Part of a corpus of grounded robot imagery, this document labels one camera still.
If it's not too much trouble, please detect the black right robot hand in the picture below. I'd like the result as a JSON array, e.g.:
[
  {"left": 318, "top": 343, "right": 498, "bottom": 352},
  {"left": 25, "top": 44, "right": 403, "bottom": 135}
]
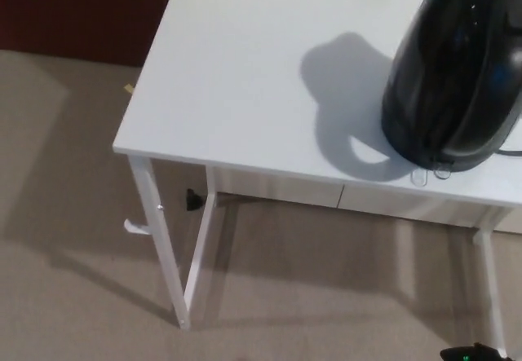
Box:
[{"left": 440, "top": 345, "right": 513, "bottom": 361}]

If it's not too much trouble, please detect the clear round kettle base button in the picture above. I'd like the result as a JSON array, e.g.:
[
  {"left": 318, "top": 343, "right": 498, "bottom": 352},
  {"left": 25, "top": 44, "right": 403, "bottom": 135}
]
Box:
[{"left": 432, "top": 161, "right": 456, "bottom": 180}]

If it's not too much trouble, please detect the black electric kettle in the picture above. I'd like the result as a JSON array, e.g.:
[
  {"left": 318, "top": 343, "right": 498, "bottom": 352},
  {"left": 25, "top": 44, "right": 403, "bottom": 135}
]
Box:
[{"left": 380, "top": 0, "right": 522, "bottom": 174}]

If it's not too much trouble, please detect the small black object under table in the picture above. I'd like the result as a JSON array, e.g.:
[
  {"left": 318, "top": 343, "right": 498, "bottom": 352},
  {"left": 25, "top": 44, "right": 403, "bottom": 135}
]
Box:
[{"left": 185, "top": 188, "right": 204, "bottom": 212}]

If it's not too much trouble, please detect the white hook on table leg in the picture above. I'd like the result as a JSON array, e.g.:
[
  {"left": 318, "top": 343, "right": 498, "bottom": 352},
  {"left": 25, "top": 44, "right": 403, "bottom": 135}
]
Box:
[{"left": 122, "top": 218, "right": 150, "bottom": 240}]

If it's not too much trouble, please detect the white table with metal legs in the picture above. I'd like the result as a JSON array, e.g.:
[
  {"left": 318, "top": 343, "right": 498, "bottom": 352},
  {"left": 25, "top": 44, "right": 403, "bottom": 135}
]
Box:
[{"left": 113, "top": 0, "right": 522, "bottom": 330}]

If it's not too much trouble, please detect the dark red cabinet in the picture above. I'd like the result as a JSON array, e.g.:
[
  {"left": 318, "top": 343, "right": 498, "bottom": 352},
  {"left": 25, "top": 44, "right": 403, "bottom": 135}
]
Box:
[{"left": 0, "top": 0, "right": 192, "bottom": 68}]

